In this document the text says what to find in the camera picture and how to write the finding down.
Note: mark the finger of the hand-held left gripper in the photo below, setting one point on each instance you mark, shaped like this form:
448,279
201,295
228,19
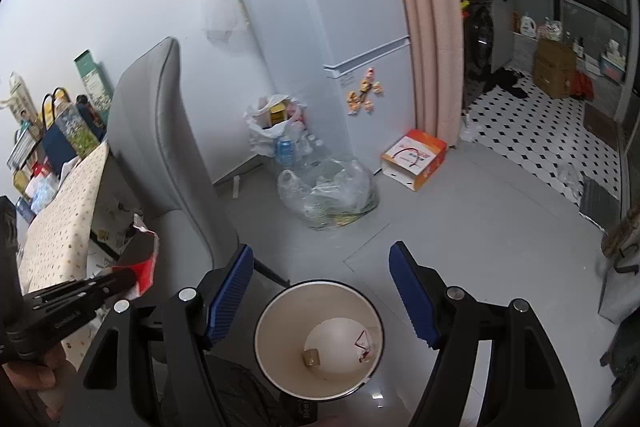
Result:
112,283

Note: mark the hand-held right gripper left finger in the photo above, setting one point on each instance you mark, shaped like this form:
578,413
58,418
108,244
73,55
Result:
231,299

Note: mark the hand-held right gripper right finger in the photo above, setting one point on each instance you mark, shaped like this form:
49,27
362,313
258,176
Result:
412,299

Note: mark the red and white snack wrapper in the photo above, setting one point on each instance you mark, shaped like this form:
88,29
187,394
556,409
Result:
145,269

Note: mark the white round trash bin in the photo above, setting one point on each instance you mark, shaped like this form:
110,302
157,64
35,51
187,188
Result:
285,347

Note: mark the person's left hand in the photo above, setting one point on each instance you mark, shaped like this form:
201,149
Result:
30,379

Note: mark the clear wrapper with red print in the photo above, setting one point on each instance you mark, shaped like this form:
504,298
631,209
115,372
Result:
363,347

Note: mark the cream dotted tablecloth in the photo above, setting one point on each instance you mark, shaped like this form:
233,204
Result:
55,217

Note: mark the blue tissue pack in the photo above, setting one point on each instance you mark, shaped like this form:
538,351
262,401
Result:
42,196

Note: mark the clear plastic bag of bottles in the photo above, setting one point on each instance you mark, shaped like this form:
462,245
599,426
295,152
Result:
330,197

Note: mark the orange and white cardboard box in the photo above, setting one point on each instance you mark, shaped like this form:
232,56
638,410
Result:
415,159

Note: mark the navy lunch bag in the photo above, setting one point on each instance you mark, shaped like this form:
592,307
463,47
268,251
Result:
55,149

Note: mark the grey chair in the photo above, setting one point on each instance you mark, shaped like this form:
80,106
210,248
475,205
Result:
165,147

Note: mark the green tea bottle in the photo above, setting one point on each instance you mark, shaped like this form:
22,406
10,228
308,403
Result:
77,129

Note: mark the white plastic bag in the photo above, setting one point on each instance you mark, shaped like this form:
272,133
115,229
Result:
265,129

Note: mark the yellow bag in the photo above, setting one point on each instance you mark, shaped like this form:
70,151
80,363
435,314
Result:
56,103

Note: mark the small clear plastic bag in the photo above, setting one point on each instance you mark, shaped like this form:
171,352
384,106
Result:
570,179

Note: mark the green carton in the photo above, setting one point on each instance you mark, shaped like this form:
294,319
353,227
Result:
94,82

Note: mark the beige paper bag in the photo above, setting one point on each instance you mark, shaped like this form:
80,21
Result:
21,102

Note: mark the grey bag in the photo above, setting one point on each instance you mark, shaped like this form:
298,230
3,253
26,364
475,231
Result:
620,292

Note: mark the grey floor mat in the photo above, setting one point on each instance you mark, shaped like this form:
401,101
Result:
600,203

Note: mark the cluster of small fridge magnets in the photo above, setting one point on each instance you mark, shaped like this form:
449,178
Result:
366,91

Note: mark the dark clothes pile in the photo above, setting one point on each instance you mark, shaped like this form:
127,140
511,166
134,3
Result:
507,82

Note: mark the brown door mat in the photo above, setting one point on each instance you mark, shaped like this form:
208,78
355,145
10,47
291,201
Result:
600,121

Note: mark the pink curtain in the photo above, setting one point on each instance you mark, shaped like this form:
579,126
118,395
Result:
430,32

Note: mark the brown cardboard box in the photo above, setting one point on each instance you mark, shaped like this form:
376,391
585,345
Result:
552,68

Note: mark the red bag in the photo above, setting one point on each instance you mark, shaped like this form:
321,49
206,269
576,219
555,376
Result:
582,85

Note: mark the washing machine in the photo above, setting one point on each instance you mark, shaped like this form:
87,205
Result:
480,32

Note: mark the white detergent bottle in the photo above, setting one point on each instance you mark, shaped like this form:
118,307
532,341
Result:
528,26

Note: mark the white fridge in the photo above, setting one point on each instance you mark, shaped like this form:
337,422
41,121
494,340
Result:
310,7

